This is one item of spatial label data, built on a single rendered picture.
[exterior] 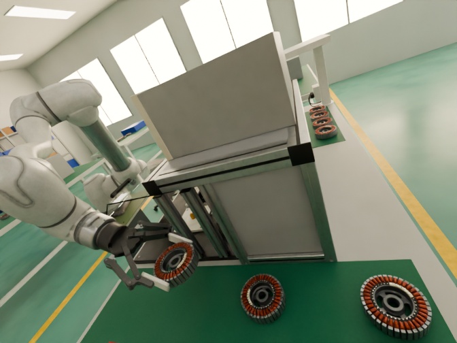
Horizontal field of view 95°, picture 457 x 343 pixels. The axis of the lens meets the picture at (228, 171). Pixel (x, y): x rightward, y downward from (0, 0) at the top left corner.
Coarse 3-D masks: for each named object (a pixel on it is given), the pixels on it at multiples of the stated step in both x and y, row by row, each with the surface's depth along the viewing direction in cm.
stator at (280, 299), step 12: (264, 276) 57; (252, 288) 56; (264, 288) 56; (276, 288) 53; (252, 300) 55; (264, 300) 52; (276, 300) 50; (252, 312) 50; (264, 312) 49; (276, 312) 49
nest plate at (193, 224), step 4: (188, 208) 102; (208, 208) 95; (184, 212) 100; (188, 212) 99; (208, 212) 93; (184, 216) 97; (188, 216) 96; (184, 220) 94; (188, 220) 93; (192, 220) 92; (196, 220) 91; (188, 224) 91; (192, 224) 90; (196, 224) 89; (192, 228) 87; (196, 228) 86; (200, 228) 85
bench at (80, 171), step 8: (96, 160) 343; (104, 160) 330; (72, 168) 366; (80, 168) 334; (88, 168) 308; (72, 176) 303; (80, 176) 292; (72, 184) 280; (0, 216) 262; (0, 224) 230; (8, 224) 218; (16, 224) 222; (0, 232) 210; (64, 240) 264; (56, 248) 253; (48, 256) 245; (40, 264) 236; (32, 272) 229; (24, 280) 222; (16, 288) 215; (8, 296) 209; (0, 304) 203
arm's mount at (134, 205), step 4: (132, 200) 145; (136, 200) 142; (140, 200) 140; (132, 204) 139; (136, 204) 137; (140, 204) 134; (128, 208) 136; (132, 208) 134; (136, 208) 131; (124, 212) 133; (128, 212) 131; (132, 212) 129; (120, 216) 130; (124, 216) 128; (128, 216) 126; (116, 220) 128; (120, 220) 125; (124, 220) 123; (128, 220) 122; (124, 224) 120
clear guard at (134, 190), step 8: (144, 168) 86; (152, 168) 82; (136, 176) 81; (144, 176) 77; (128, 184) 76; (136, 184) 73; (120, 192) 73; (128, 192) 70; (136, 192) 67; (144, 192) 64; (168, 192) 59; (112, 200) 69; (120, 200) 66; (128, 200) 64; (112, 208) 73
